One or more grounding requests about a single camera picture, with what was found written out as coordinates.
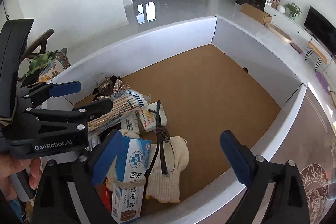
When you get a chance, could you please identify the black printed box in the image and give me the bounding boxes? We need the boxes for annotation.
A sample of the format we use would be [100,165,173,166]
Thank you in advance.
[93,73,122,101]

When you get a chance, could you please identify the red snack packet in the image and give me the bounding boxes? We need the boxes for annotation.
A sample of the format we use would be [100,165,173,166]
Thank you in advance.
[101,180,112,213]

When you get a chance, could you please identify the chopsticks bundle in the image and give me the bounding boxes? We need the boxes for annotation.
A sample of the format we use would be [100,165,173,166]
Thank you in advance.
[88,89,149,135]

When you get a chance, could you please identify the blue white medicine box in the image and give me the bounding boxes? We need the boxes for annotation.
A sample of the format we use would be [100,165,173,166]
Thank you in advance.
[111,136,151,223]

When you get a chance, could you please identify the white sunscreen bottle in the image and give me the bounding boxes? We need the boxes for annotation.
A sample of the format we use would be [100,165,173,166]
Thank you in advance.
[139,102,167,132]

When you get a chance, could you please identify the black frame eyeglasses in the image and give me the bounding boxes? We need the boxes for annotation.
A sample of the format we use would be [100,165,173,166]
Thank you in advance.
[145,100,175,181]

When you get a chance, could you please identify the cream knit glove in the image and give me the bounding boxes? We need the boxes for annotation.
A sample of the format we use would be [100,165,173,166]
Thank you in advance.
[106,130,143,192]
[145,136,190,203]

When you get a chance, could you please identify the person left hand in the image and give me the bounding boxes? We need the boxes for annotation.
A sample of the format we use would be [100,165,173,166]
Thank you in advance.
[0,154,43,202]

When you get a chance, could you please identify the wooden model toy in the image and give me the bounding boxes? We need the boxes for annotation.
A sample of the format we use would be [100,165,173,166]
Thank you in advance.
[94,73,113,96]

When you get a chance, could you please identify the large white cardboard box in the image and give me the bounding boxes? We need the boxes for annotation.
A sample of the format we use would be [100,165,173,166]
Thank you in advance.
[45,16,307,223]

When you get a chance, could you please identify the wooden bench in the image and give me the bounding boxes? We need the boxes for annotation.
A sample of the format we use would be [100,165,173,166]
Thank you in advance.
[305,41,327,71]

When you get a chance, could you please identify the round floor cushion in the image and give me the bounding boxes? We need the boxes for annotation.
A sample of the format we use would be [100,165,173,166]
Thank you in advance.
[265,23,292,44]

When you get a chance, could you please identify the white tv cabinet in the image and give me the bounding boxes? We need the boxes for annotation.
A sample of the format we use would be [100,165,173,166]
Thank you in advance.
[264,5,335,72]

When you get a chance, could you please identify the brown cardboard box on floor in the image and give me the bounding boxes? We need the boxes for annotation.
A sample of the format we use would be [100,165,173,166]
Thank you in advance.
[241,3,272,25]

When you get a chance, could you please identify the black flat television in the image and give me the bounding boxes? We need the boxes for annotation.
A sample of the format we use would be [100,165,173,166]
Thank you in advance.
[303,6,336,56]

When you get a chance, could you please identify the green potted plant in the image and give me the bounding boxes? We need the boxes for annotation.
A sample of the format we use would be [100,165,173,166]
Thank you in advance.
[284,2,302,20]

